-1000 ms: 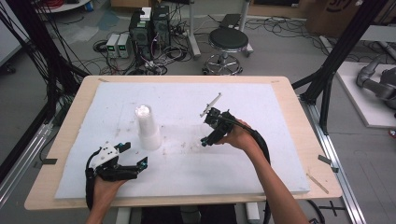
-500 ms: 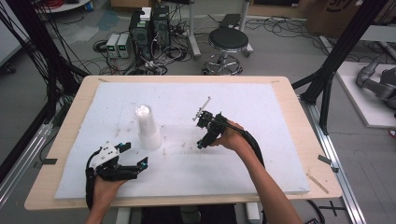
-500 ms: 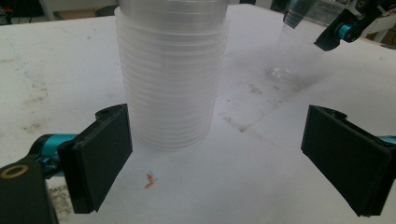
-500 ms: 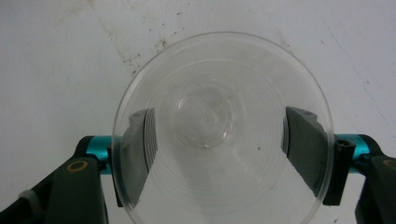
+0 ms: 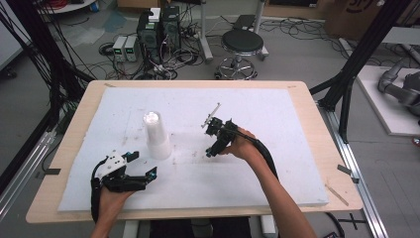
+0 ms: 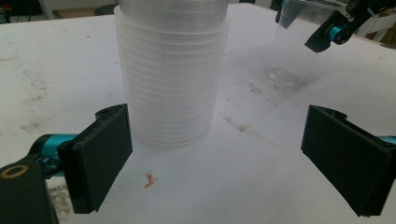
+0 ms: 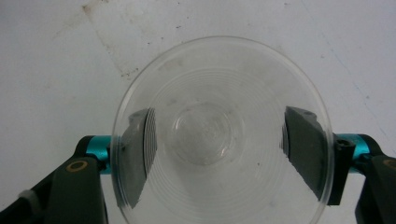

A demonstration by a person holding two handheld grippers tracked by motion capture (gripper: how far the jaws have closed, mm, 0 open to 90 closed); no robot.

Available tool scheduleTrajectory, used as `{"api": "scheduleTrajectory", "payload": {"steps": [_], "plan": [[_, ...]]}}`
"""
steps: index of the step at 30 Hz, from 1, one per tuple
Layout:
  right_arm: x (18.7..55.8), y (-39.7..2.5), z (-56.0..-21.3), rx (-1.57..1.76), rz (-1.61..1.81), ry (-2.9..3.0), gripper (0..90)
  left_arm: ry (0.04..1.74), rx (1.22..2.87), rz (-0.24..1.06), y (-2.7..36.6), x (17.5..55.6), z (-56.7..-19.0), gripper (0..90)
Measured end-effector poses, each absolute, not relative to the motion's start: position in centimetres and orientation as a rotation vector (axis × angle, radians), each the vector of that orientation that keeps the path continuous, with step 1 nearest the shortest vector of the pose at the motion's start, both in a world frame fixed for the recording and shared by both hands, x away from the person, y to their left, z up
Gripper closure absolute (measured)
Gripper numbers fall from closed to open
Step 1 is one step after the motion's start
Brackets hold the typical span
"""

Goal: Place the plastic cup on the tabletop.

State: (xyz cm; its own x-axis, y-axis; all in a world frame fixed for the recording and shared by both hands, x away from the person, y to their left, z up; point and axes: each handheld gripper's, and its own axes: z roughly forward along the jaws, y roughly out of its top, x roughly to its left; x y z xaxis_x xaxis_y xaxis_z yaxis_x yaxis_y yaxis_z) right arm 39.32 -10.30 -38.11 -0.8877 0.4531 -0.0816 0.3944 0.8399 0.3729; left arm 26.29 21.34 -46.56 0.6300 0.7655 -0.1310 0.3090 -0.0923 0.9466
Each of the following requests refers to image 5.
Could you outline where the cardboard box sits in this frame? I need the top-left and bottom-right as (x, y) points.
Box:
(324, 0), (420, 40)

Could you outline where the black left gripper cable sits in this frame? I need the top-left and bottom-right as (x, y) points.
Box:
(90, 158), (110, 224)

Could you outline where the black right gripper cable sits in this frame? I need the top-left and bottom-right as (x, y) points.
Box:
(227, 126), (280, 180)

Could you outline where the grey power supply unit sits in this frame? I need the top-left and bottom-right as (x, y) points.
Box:
(112, 35), (129, 63)
(124, 35), (140, 63)

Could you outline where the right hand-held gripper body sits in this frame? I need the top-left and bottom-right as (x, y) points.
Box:
(201, 102), (239, 140)

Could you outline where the person's right hand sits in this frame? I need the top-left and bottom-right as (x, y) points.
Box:
(219, 128), (262, 163)

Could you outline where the black computer tower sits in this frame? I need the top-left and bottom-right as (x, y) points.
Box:
(136, 11), (163, 64)
(160, 5), (182, 52)

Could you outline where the person's left hand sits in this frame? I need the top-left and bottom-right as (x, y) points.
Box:
(98, 186), (135, 216)

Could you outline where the grey metal post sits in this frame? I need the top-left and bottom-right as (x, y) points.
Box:
(252, 0), (269, 61)
(197, 0), (215, 64)

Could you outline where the black metal frame post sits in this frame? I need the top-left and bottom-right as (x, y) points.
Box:
(5, 0), (85, 133)
(309, 0), (414, 144)

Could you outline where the white foam mat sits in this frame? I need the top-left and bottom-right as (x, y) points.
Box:
(57, 86), (330, 212)

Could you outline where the black round stool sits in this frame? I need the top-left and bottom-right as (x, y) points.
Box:
(215, 29), (265, 81)

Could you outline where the thin wooden stick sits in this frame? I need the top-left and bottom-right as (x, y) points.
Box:
(324, 182), (350, 207)

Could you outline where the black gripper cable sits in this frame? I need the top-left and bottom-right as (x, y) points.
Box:
(227, 126), (280, 180)
(90, 158), (110, 224)

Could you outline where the white floor board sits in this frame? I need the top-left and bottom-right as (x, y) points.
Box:
(356, 64), (420, 137)

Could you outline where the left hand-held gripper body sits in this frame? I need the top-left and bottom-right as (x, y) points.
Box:
(97, 150), (148, 193)

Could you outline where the aluminium floor rail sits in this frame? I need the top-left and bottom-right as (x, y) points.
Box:
(0, 129), (57, 220)
(317, 101), (390, 238)

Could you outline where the small white box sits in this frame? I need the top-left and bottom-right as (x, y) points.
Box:
(148, 7), (162, 24)

